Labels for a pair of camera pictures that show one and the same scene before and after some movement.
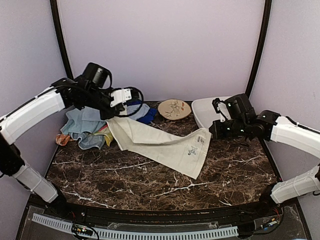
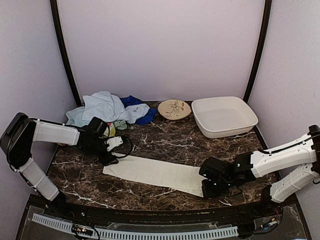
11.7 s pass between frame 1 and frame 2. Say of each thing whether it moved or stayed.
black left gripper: moved
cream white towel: moved
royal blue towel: stayed
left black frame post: stayed
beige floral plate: stayed
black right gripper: moved
